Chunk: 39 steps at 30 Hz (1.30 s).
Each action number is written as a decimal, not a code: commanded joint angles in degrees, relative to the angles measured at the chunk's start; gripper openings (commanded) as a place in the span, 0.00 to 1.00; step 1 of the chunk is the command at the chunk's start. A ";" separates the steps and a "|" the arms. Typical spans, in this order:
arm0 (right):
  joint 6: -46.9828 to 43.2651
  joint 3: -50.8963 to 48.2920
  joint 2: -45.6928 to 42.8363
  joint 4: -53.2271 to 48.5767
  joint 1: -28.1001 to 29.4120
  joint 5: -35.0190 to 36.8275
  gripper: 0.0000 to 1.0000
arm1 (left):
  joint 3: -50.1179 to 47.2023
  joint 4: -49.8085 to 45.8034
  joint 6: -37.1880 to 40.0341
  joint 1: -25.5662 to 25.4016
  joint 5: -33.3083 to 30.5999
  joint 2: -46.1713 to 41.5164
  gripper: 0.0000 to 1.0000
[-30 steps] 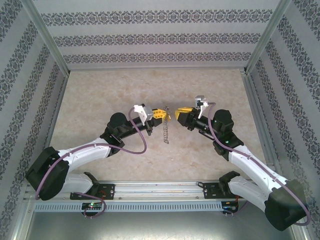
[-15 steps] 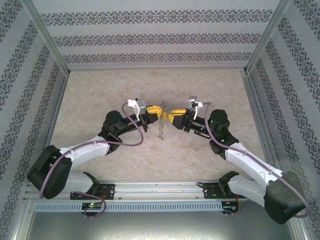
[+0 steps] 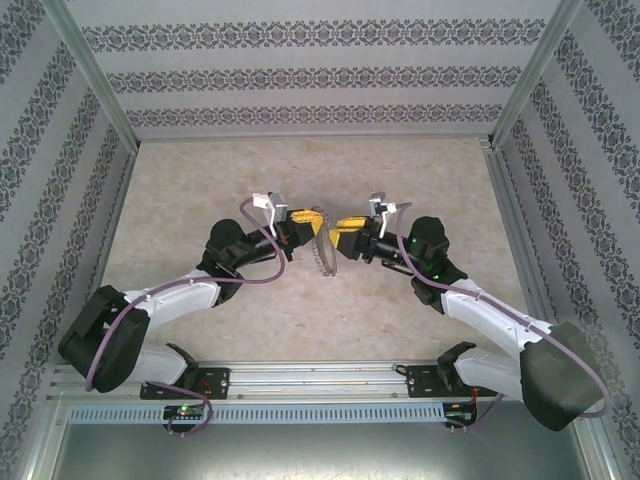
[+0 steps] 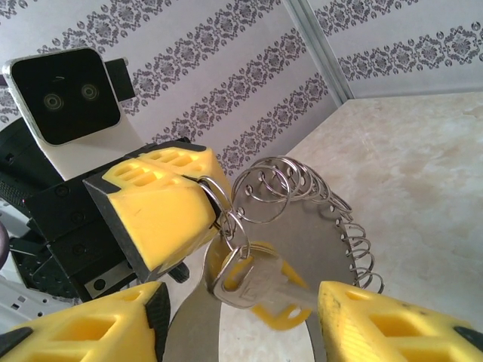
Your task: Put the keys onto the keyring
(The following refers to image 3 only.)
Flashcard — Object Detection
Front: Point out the grey slotted cable duct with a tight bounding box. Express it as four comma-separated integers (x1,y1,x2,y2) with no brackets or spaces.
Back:
67,403,446,425

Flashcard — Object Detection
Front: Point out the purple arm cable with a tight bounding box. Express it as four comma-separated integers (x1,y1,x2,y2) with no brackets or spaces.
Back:
83,197,289,435
394,202,612,434

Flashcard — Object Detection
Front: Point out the aluminium frame post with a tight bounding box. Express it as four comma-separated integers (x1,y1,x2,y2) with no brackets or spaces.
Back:
42,0,141,151
491,0,585,150

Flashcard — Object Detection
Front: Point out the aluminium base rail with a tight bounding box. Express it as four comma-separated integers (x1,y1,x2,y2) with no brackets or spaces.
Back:
49,359,586,401

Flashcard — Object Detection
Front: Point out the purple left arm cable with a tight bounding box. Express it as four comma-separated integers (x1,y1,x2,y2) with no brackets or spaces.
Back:
83,197,289,435

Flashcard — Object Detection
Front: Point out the aluminium table side rail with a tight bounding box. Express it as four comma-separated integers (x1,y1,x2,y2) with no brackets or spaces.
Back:
69,142,141,364
479,139,569,361

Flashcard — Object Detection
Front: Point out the grey metal sheet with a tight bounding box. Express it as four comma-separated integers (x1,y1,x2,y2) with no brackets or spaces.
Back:
47,399,619,480

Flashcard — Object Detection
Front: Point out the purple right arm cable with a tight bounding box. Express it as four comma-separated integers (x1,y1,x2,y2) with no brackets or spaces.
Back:
394,202,612,434

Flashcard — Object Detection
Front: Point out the left circuit board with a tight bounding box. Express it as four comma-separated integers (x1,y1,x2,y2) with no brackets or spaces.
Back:
163,404,209,421

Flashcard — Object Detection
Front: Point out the circuit board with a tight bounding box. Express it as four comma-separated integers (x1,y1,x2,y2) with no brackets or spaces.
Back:
163,404,209,421
446,402,479,426

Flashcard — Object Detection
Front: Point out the right circuit board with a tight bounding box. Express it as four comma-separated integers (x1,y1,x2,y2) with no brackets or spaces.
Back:
446,402,479,426

